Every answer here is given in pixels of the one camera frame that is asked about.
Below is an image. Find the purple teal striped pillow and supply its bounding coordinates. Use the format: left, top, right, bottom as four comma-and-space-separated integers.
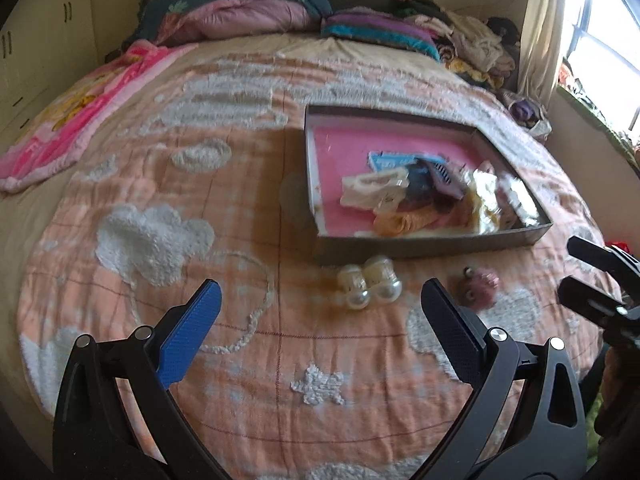
320, 7, 443, 61

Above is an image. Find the small pearl hair bobble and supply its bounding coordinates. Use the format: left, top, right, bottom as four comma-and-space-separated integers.
336, 265, 372, 311

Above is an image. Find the pile of clothes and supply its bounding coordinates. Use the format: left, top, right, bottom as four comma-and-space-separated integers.
390, 0, 521, 93

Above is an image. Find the grey cardboard box pink inside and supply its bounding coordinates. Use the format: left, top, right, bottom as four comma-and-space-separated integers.
304, 104, 553, 265

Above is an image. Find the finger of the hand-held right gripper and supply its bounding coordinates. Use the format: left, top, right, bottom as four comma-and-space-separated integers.
567, 236, 640, 286
557, 277, 640, 326

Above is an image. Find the pink fluffy pom-pom hair tie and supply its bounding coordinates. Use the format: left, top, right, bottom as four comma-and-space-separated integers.
459, 266, 501, 308

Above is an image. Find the small blue box clear case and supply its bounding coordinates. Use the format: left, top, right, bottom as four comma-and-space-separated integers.
406, 164, 435, 197

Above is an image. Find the orange cloud-pattern quilt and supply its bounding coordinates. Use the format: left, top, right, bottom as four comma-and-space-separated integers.
15, 35, 623, 480

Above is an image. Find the beige ribbed hair clip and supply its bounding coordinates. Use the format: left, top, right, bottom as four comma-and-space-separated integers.
372, 195, 476, 238

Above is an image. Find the blue printed card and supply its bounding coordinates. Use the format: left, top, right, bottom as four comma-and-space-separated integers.
369, 151, 431, 173

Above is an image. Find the clear plastic jewelry packet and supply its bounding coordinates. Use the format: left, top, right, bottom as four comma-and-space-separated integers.
500, 175, 538, 228

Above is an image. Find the window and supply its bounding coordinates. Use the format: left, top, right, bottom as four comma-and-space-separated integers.
560, 0, 640, 136

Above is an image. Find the cream curtain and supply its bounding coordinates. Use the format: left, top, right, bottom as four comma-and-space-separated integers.
517, 0, 593, 106

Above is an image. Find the brown oval hair claw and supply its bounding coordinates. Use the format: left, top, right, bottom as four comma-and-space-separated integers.
412, 157, 466, 211

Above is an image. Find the pink cartoon blanket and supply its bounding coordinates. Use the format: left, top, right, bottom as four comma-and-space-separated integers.
0, 42, 198, 193

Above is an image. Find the cream wardrobe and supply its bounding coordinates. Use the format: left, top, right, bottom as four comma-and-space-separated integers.
0, 0, 141, 146

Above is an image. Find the purple cloth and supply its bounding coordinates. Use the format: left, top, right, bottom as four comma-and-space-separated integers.
507, 92, 551, 136

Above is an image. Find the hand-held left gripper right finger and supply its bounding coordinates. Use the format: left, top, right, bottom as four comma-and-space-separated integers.
420, 277, 588, 480

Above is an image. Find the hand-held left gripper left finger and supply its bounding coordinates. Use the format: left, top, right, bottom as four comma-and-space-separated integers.
52, 278, 223, 480

